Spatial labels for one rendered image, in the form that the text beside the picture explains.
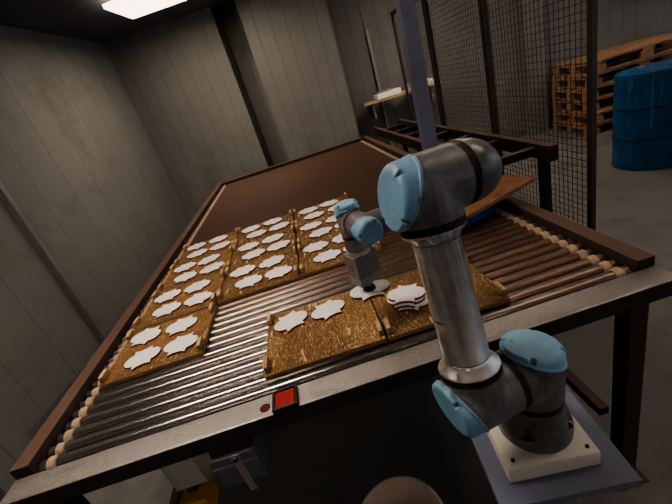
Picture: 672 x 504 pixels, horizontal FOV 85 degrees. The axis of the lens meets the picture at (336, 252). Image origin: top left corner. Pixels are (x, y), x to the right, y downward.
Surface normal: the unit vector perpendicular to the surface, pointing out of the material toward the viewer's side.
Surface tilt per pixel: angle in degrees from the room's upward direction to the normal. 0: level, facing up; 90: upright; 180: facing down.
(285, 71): 90
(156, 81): 90
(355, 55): 90
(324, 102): 90
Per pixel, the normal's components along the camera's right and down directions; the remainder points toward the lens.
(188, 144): 0.04, 0.41
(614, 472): -0.28, -0.87
